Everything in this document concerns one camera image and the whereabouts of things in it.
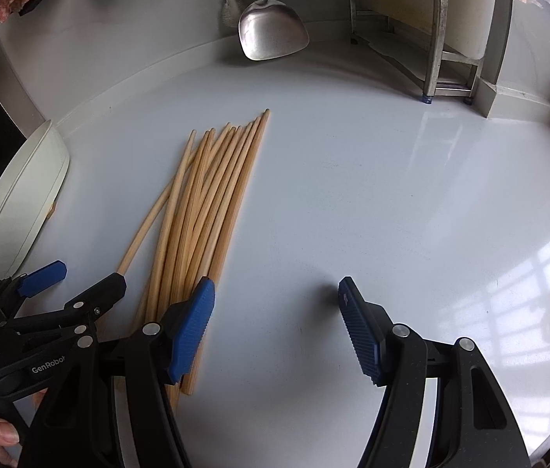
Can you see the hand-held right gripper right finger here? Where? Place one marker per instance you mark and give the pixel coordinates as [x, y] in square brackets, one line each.
[360, 331]

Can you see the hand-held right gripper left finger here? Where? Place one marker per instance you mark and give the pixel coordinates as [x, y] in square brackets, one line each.
[192, 331]

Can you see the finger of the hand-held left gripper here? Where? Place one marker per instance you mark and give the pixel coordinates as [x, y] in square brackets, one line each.
[43, 275]
[102, 292]

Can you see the white plastic bowl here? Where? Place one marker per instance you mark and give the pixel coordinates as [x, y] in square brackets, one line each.
[16, 195]

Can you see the pile of wooden chopsticks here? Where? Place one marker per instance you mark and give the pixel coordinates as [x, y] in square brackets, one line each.
[206, 204]

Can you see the stainless steel rack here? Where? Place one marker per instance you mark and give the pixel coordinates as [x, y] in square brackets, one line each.
[438, 34]

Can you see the metal spatula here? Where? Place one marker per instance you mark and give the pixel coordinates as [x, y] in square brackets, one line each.
[270, 29]

